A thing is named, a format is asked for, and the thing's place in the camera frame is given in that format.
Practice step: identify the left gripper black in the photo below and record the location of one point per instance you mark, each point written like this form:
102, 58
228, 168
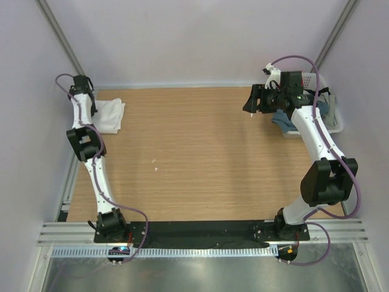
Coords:
81, 81

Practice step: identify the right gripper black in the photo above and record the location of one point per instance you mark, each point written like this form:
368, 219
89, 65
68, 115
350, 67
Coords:
261, 98

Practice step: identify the white t shirt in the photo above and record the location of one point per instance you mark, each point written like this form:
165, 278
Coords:
109, 115

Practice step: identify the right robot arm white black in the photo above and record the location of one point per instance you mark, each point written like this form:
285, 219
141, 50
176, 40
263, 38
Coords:
329, 180

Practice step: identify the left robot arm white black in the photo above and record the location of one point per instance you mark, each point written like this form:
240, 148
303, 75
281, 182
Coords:
89, 149

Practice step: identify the blue grey t shirt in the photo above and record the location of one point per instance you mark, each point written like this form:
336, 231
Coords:
281, 119

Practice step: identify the white laundry basket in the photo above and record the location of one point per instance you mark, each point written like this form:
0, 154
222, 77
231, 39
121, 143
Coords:
310, 85

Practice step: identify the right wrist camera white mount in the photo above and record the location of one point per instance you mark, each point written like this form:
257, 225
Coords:
273, 76

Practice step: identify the left aluminium corner post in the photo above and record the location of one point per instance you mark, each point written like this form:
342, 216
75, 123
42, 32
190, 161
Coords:
59, 34

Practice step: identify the aluminium corner post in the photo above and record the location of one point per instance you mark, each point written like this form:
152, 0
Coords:
59, 34
341, 22

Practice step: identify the right aluminium corner post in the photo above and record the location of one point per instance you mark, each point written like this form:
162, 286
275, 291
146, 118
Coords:
341, 22

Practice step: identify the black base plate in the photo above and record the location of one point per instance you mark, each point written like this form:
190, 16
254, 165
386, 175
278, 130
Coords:
202, 234

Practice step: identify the white slotted cable duct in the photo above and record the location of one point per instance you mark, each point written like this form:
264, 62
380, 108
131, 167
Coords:
115, 252

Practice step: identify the aluminium frame rail front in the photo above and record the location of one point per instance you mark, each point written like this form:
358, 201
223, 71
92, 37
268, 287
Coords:
78, 233

